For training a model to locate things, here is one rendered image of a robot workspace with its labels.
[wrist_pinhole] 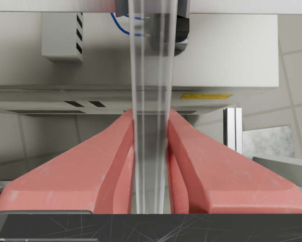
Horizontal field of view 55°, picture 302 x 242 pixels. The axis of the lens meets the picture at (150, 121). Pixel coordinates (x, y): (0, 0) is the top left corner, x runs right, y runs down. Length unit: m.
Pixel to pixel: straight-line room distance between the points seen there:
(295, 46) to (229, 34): 0.78
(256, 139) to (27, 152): 0.84
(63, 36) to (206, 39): 0.22
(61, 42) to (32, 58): 0.07
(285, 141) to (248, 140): 0.14
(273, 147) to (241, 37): 0.72
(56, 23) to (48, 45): 0.03
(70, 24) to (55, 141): 0.72
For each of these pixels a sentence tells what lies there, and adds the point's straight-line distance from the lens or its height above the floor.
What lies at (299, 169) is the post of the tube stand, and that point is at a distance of 0.85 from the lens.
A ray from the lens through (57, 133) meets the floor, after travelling 1.12.
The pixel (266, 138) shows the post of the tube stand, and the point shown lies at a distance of 1.15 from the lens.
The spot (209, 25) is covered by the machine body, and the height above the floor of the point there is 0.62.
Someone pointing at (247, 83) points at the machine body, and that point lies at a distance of 0.49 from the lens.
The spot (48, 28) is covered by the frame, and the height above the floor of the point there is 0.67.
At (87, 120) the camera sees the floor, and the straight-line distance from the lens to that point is 1.09.
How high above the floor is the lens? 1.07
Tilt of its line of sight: 87 degrees down
